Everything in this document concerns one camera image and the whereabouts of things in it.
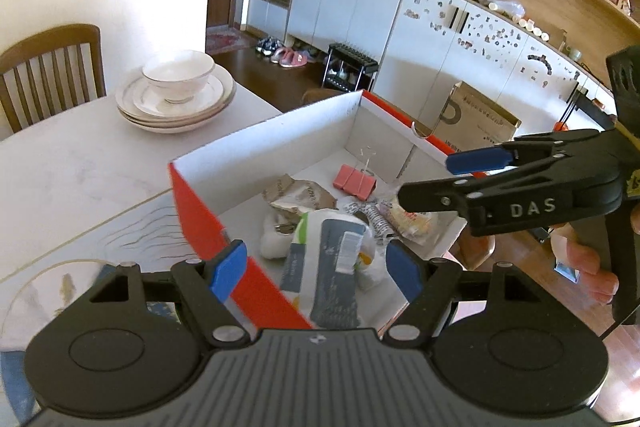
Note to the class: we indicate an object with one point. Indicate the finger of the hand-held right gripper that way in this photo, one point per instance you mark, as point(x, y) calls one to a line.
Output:
point(480, 161)
point(530, 204)

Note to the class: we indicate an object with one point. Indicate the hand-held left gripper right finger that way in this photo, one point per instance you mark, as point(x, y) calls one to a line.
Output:
point(405, 271)

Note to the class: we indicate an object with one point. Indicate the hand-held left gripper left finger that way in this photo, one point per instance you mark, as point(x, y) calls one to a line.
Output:
point(227, 269)

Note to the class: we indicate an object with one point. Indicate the clear plastic snack bag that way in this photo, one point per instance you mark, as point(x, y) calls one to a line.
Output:
point(395, 219)

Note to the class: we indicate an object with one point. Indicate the white plush toy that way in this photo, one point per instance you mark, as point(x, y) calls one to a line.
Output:
point(274, 239)

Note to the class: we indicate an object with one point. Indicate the red cardboard box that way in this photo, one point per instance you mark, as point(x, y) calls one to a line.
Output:
point(200, 217)

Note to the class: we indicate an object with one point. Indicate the white green tissue packet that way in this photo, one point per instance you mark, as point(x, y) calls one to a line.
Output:
point(325, 267)

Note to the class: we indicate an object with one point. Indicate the pink binder clip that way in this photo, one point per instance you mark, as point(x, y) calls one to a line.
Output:
point(352, 182)

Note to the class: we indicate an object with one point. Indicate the brown paper bag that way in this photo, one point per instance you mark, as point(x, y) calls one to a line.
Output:
point(300, 194)

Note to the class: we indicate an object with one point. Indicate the white patterned desktop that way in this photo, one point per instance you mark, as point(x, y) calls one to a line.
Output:
point(75, 167)

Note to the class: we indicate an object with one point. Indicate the person's right hand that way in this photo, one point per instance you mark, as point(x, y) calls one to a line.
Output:
point(582, 257)

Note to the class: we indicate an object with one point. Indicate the brown cardboard box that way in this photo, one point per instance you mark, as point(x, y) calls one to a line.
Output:
point(480, 117)

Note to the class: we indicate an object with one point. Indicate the white cabinet with stickers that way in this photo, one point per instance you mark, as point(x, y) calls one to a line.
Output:
point(480, 52)

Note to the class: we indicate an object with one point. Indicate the black shoe rack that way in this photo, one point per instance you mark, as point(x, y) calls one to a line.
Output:
point(350, 64)

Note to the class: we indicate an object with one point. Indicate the wooden chair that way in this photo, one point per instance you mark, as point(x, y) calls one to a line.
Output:
point(320, 96)
point(50, 67)

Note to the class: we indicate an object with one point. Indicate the white bowl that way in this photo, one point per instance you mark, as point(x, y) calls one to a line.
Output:
point(177, 77)

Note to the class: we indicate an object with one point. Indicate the pink slippers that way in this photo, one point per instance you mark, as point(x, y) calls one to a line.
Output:
point(290, 58)

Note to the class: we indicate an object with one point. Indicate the dark sneakers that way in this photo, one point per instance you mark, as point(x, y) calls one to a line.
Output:
point(267, 45)

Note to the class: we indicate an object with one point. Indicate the red door mat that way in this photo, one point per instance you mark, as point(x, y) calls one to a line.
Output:
point(227, 41)

